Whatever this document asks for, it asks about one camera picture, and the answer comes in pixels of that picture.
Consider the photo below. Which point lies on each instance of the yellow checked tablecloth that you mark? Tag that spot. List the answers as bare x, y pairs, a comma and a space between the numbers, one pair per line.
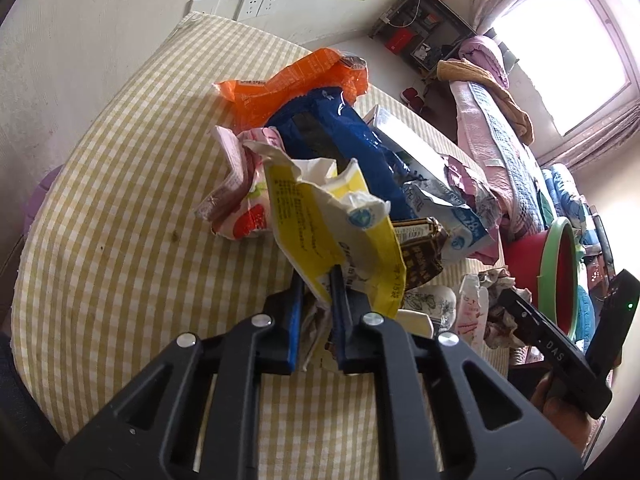
125, 185

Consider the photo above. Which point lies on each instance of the yellow snack wrapper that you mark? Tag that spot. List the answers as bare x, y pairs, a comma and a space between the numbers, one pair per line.
325, 230

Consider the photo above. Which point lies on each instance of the white pink printed wrapper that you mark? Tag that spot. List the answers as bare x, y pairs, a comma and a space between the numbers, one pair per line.
472, 315

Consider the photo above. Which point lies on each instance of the blue white milk carton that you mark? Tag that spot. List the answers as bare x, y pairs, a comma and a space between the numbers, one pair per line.
400, 135

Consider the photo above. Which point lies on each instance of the pink snack bag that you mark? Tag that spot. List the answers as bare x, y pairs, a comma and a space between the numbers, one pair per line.
465, 175

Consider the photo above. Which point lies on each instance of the red bin with green rim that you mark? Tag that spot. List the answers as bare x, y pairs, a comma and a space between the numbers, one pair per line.
560, 270

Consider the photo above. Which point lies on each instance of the cream paper piece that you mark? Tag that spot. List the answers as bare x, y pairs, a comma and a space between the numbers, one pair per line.
415, 322

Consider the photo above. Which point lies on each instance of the brown chocolate wrapper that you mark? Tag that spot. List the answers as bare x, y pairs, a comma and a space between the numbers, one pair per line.
420, 255

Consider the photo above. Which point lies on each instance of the pink bed with blankets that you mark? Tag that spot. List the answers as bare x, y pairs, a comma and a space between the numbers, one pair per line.
505, 150

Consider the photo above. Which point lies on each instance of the white floral wrapper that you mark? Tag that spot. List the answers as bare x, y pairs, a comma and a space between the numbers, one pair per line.
430, 302

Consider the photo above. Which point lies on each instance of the red and white wrapper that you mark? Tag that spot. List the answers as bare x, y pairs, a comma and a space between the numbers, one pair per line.
240, 210

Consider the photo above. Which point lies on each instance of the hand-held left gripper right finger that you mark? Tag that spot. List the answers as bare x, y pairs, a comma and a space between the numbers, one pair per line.
340, 320

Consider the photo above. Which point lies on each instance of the red slipper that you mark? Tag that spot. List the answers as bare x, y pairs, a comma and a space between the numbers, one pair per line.
412, 97

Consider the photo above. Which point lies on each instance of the person's right hand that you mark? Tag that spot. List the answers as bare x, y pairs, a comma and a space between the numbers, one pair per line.
565, 415

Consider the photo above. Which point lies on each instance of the white wall box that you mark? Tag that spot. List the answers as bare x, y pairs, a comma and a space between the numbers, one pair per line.
202, 6

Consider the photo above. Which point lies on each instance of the window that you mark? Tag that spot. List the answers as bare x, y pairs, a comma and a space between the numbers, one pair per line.
565, 45

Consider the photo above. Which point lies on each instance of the brown blanket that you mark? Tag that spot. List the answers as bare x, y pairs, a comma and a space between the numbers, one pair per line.
480, 77

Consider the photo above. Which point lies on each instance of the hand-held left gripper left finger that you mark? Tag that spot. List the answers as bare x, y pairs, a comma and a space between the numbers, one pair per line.
295, 320

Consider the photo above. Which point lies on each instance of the white wall socket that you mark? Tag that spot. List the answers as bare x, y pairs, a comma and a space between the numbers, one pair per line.
250, 6
275, 5

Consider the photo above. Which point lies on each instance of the orange snack bag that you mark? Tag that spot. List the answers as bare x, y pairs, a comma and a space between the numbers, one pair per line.
295, 85

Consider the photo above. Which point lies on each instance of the purple stool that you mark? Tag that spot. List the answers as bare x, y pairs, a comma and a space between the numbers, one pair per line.
42, 195

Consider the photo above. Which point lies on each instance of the red box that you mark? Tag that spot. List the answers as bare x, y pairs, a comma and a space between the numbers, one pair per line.
401, 41

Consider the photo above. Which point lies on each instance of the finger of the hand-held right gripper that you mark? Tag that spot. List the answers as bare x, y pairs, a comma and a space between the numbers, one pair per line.
515, 307

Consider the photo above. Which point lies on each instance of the folded blue patterned quilt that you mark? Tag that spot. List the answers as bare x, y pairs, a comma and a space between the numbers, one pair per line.
565, 195

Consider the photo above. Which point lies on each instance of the blue snack bag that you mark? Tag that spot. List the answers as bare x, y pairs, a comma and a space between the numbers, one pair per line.
325, 130

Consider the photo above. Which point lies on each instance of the pink folded quilt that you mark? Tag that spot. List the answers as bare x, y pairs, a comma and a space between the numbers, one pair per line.
480, 52

